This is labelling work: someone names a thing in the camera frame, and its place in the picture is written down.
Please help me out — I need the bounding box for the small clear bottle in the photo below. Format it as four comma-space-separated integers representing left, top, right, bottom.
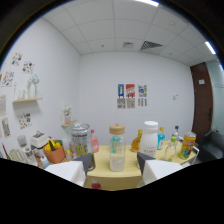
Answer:
171, 125, 181, 141

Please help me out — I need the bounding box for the blue wall poster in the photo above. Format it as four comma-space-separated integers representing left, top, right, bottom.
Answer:
117, 83, 125, 98

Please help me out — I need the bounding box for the glass jar with cork lid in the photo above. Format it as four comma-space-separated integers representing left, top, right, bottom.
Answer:
108, 123, 127, 173

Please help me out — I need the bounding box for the small pink bottle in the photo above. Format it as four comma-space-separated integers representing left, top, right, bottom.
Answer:
90, 129, 100, 154

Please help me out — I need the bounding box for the yellow colourful drink can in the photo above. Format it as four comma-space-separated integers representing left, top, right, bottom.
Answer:
178, 131, 197, 160

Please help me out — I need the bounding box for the colourful wall sticker sheet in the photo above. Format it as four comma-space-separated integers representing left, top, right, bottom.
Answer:
18, 112, 32, 130

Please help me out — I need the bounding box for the white vase with pale flowers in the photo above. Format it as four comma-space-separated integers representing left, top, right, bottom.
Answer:
27, 73, 41, 99

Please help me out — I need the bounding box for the small teal bottle green cap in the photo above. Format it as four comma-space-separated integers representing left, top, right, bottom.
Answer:
111, 136, 126, 155

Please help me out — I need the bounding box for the white milk bottle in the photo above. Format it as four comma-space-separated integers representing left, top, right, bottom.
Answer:
138, 120, 160, 159

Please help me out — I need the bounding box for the teal bottle with yellow cap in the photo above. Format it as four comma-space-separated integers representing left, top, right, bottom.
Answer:
157, 126, 166, 151

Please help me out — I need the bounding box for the brown wooden door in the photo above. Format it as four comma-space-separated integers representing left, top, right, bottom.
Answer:
189, 62, 214, 141

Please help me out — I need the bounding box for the wooden wall shelf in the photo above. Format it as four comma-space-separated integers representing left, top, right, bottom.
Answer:
12, 97, 44, 104

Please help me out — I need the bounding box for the pale multicolour wall poster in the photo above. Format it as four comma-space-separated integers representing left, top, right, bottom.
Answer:
138, 84, 148, 98

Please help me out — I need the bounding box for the red wall poster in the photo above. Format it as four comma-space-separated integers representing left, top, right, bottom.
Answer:
125, 83, 136, 98

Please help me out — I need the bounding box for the amber honey bottle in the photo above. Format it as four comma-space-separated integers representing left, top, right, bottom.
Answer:
130, 129, 144, 153

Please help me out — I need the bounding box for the ceiling air vent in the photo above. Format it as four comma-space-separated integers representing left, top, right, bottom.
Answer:
139, 40, 164, 51

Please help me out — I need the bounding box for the two-tier wooden shelf rack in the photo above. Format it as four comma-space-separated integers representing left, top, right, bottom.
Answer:
83, 139, 200, 191

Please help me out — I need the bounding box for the white countertop appliance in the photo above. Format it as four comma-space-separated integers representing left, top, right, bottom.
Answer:
30, 130, 52, 158

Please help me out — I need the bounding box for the clear bottle with green cap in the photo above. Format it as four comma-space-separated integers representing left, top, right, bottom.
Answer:
163, 135, 178, 163

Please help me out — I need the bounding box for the small flower vase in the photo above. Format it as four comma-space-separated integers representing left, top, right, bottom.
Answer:
63, 104, 73, 125

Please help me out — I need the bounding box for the black and silver can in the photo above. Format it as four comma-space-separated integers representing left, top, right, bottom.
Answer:
70, 123, 93, 160

